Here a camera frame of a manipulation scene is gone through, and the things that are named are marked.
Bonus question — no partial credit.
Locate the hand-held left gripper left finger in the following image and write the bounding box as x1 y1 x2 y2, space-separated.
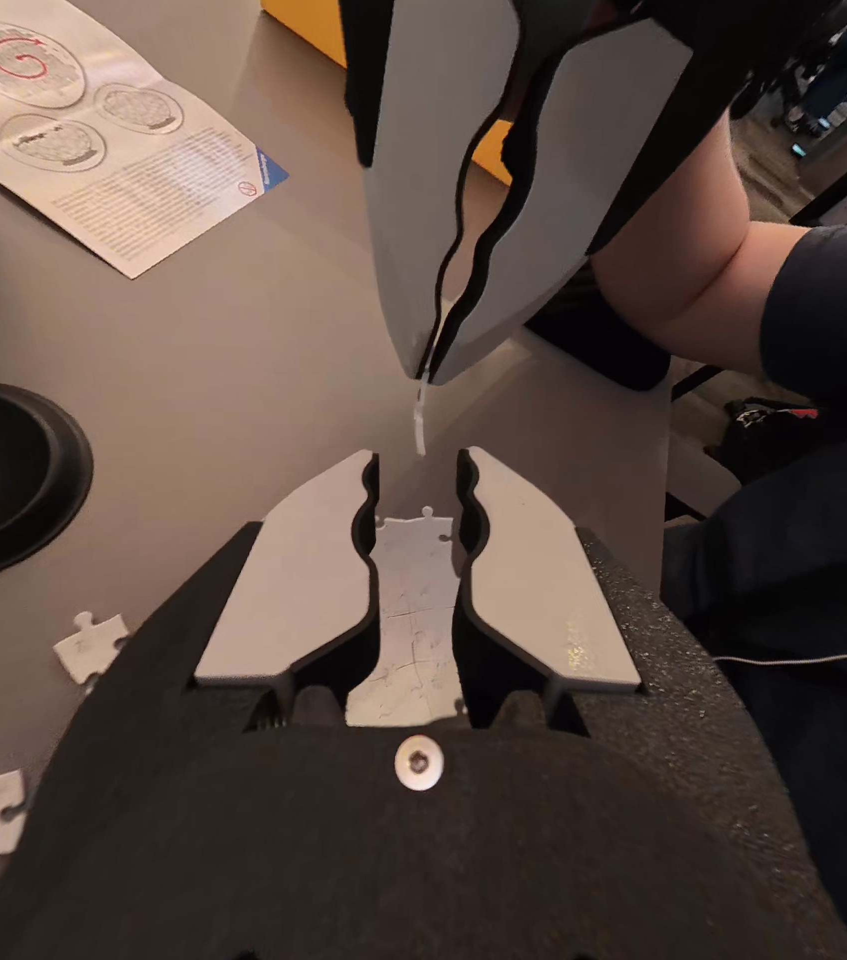
193 450 381 691

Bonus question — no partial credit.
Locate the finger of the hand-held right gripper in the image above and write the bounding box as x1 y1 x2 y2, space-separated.
431 18 695 387
364 0 524 379

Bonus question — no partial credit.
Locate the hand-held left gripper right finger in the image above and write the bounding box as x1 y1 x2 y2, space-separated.
455 447 644 694

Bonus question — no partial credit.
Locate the assembled white puzzle section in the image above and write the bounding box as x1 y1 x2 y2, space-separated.
346 507 467 729

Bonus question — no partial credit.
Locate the person's right forearm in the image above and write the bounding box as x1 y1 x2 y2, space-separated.
592 113 845 376

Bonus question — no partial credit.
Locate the scattered loose puzzle pieces group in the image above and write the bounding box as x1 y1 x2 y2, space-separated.
0 612 132 886

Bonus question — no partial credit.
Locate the black round ball stand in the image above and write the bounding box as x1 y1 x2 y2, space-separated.
0 380 95 586

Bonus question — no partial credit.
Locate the yellow storage bin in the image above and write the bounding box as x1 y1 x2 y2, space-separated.
262 0 518 189

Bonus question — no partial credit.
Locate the black chair armrest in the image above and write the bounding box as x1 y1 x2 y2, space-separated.
526 263 675 394

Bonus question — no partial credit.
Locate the white instruction leaflet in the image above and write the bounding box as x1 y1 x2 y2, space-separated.
0 0 290 280

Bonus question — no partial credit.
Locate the white drawstring cord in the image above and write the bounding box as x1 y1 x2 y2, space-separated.
713 645 847 670

